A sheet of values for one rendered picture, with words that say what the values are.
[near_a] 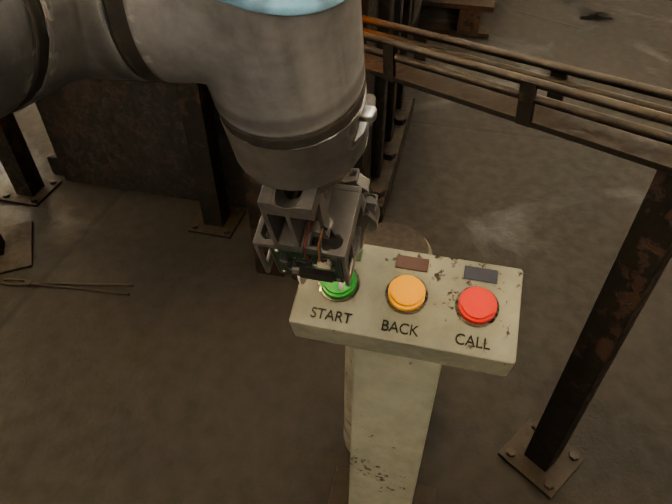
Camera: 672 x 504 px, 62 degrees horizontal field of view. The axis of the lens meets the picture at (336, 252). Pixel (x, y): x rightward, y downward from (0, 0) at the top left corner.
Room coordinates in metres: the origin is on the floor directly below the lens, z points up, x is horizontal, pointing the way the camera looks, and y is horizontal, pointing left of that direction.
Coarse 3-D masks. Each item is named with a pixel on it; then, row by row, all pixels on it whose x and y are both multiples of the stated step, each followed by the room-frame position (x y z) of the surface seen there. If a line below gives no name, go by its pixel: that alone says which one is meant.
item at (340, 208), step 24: (264, 192) 0.29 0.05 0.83; (288, 192) 0.31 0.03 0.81; (312, 192) 0.29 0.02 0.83; (336, 192) 0.34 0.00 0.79; (360, 192) 0.34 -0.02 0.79; (264, 216) 0.29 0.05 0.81; (288, 216) 0.28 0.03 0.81; (312, 216) 0.28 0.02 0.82; (336, 216) 0.32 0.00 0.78; (360, 216) 0.36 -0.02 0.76; (264, 240) 0.31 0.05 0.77; (288, 240) 0.30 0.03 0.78; (312, 240) 0.31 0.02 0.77; (336, 240) 0.31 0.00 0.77; (264, 264) 0.32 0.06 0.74; (288, 264) 0.31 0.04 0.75; (312, 264) 0.30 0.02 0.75; (336, 264) 0.30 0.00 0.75
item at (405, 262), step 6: (402, 258) 0.45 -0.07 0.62; (408, 258) 0.45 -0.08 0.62; (414, 258) 0.45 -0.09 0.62; (420, 258) 0.45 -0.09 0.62; (396, 264) 0.45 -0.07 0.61; (402, 264) 0.45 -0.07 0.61; (408, 264) 0.45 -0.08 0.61; (414, 264) 0.44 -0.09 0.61; (420, 264) 0.44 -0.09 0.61; (426, 264) 0.44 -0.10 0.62; (414, 270) 0.44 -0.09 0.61; (420, 270) 0.44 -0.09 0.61; (426, 270) 0.44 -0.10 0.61
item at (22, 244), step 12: (0, 228) 1.22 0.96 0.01; (12, 228) 1.22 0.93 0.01; (24, 228) 1.22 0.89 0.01; (0, 240) 1.14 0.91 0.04; (12, 240) 1.17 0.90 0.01; (24, 240) 1.17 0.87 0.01; (0, 252) 1.11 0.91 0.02; (12, 252) 1.12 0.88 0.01; (24, 252) 1.12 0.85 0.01; (0, 264) 1.07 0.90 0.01; (12, 264) 1.07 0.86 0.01; (24, 264) 1.07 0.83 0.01
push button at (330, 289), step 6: (354, 276) 0.43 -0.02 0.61; (324, 282) 0.42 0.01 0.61; (336, 282) 0.42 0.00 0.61; (354, 282) 0.42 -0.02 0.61; (324, 288) 0.42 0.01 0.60; (330, 288) 0.42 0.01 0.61; (336, 288) 0.42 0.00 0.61; (348, 288) 0.42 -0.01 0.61; (354, 288) 0.42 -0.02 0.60; (330, 294) 0.41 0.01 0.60; (336, 294) 0.41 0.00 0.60; (342, 294) 0.41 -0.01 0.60; (348, 294) 0.41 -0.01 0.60
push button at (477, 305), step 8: (472, 288) 0.41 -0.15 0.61; (480, 288) 0.41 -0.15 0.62; (464, 296) 0.40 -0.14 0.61; (472, 296) 0.40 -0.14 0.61; (480, 296) 0.40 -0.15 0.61; (488, 296) 0.40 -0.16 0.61; (464, 304) 0.39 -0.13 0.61; (472, 304) 0.39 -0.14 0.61; (480, 304) 0.39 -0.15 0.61; (488, 304) 0.39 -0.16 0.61; (496, 304) 0.39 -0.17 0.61; (464, 312) 0.38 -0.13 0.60; (472, 312) 0.38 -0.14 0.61; (480, 312) 0.38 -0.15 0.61; (488, 312) 0.38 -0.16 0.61; (472, 320) 0.38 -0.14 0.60; (480, 320) 0.38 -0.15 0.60; (488, 320) 0.38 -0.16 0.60
